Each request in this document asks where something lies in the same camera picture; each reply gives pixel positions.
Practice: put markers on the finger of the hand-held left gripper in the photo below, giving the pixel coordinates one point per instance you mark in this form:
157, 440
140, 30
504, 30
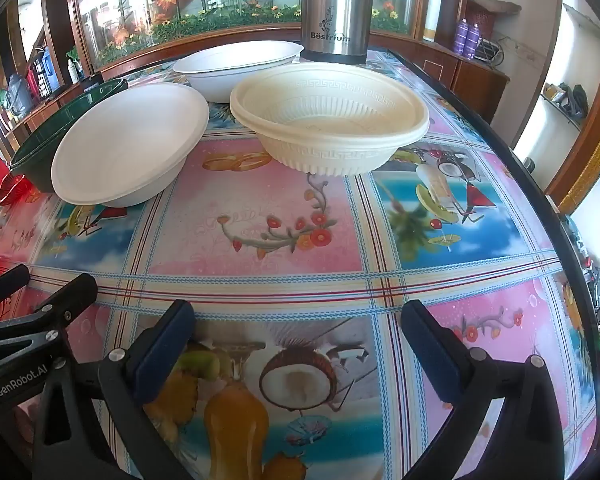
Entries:
5, 284
75, 295

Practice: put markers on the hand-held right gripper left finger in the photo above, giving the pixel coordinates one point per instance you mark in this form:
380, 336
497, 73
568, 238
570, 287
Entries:
162, 345

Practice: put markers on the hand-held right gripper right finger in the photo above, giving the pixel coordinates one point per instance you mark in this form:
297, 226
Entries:
430, 355

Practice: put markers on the dark green bowl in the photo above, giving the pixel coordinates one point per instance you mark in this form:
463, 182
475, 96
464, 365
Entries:
35, 147

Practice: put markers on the white bowl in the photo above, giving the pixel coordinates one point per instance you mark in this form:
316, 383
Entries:
220, 80
130, 145

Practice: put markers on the cream patterned plastic bowl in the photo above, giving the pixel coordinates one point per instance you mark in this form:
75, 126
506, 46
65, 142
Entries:
330, 152

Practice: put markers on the wooden sideboard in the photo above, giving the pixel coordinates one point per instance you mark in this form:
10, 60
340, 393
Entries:
40, 109

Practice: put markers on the grey water jug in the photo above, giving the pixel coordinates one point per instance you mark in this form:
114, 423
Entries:
14, 95

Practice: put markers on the red thermos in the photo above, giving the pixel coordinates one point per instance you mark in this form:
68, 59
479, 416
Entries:
31, 82

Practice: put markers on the black thermos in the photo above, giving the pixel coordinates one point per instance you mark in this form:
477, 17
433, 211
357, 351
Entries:
40, 80

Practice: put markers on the blue thermos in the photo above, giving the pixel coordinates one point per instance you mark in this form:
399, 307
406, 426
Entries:
49, 67

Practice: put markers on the white spray bottle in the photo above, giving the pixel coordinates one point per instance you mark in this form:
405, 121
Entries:
73, 71

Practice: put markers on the low wooden cabinet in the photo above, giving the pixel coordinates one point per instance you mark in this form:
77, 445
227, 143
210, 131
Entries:
475, 80

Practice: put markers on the floral glass wooden partition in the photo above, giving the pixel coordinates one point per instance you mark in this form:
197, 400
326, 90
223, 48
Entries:
180, 0

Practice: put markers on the brown woven basket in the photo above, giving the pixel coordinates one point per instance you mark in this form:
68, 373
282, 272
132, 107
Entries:
482, 20

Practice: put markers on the stainless steel thermos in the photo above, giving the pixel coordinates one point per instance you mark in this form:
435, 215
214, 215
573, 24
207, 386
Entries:
335, 10

